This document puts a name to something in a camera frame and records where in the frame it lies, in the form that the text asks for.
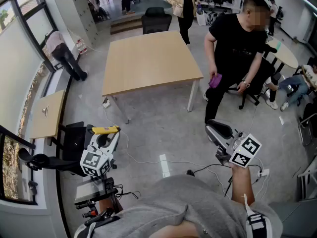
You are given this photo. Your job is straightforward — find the black mesh office chair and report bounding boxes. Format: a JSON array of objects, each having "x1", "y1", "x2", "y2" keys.
[{"x1": 17, "y1": 147, "x2": 82, "y2": 178}]

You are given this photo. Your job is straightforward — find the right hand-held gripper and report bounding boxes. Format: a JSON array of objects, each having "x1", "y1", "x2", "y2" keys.
[{"x1": 205, "y1": 119, "x2": 263, "y2": 170}]

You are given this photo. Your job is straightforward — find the pack of water bottles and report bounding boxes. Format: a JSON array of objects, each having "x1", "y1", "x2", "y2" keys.
[{"x1": 75, "y1": 37, "x2": 88, "y2": 55}]

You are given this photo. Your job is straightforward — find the white power cable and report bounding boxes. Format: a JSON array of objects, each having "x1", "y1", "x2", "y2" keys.
[{"x1": 103, "y1": 105, "x2": 231, "y2": 198}]

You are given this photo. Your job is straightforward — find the person's right forearm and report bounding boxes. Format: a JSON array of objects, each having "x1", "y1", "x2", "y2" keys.
[{"x1": 229, "y1": 163, "x2": 256, "y2": 206}]

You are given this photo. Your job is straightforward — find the large light wooden table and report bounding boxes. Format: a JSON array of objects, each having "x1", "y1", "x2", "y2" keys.
[{"x1": 102, "y1": 30, "x2": 204, "y2": 124}]

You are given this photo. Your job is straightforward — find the grey metal lockers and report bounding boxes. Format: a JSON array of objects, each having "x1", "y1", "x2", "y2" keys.
[{"x1": 54, "y1": 0, "x2": 99, "y2": 48}]

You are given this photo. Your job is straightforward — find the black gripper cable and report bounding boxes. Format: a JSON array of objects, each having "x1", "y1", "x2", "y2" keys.
[{"x1": 224, "y1": 175, "x2": 235, "y2": 198}]

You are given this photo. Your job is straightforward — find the white shopping bag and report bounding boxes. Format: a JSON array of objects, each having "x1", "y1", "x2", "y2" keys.
[{"x1": 196, "y1": 10, "x2": 208, "y2": 26}]

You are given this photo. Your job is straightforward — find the black screen mount clamp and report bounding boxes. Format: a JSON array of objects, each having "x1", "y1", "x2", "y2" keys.
[{"x1": 75, "y1": 199, "x2": 123, "y2": 228}]

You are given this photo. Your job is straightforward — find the black desk base panel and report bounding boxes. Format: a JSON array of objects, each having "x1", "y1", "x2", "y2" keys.
[{"x1": 59, "y1": 122, "x2": 88, "y2": 161}]

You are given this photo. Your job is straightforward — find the wooden steps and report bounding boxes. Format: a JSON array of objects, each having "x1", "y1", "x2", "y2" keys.
[{"x1": 110, "y1": 14, "x2": 144, "y2": 35}]

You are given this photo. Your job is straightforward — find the person's grey shirt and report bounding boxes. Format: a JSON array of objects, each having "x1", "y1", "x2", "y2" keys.
[{"x1": 74, "y1": 174, "x2": 283, "y2": 238}]

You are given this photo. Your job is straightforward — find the black floor cable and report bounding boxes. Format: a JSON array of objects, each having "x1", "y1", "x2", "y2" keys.
[{"x1": 192, "y1": 163, "x2": 263, "y2": 177}]

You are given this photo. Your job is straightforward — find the purple pouch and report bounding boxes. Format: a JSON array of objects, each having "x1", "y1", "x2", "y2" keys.
[{"x1": 208, "y1": 73, "x2": 223, "y2": 89}]

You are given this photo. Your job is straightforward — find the round light wooden table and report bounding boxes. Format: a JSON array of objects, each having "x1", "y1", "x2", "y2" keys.
[{"x1": 266, "y1": 35, "x2": 300, "y2": 70}]

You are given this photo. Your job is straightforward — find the black chest-mounted screen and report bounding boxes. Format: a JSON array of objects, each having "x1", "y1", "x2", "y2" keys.
[{"x1": 73, "y1": 178, "x2": 119, "y2": 205}]

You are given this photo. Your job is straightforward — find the small wooden side desk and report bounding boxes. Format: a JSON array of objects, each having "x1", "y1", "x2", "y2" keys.
[{"x1": 29, "y1": 90, "x2": 66, "y2": 146}]

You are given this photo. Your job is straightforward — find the white and black shoulder strap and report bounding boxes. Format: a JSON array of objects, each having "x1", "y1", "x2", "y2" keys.
[{"x1": 244, "y1": 193, "x2": 268, "y2": 238}]

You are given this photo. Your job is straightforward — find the yellow marker pen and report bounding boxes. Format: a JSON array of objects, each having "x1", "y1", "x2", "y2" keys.
[{"x1": 87, "y1": 125, "x2": 121, "y2": 135}]

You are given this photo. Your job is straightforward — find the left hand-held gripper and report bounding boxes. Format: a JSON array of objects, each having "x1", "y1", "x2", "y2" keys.
[{"x1": 79, "y1": 130, "x2": 121, "y2": 178}]

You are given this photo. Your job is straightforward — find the metal frame chair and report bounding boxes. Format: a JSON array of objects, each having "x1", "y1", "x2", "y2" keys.
[{"x1": 298, "y1": 103, "x2": 317, "y2": 146}]

